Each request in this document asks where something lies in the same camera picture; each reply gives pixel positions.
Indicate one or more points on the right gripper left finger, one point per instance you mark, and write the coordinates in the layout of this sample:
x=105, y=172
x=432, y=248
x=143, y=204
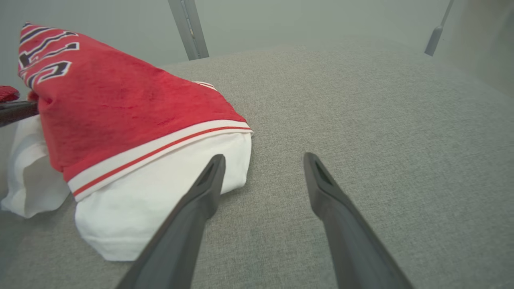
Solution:
x=180, y=249

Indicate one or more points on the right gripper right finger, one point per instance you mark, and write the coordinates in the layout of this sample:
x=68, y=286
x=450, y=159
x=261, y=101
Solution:
x=353, y=249

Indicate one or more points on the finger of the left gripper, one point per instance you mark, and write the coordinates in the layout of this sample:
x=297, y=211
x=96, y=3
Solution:
x=16, y=112

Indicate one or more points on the red jersey with white hem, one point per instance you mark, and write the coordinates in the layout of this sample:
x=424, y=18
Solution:
x=120, y=104

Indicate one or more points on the grey metal frame bar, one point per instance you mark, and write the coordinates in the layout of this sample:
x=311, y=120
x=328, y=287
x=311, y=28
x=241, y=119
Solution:
x=190, y=32

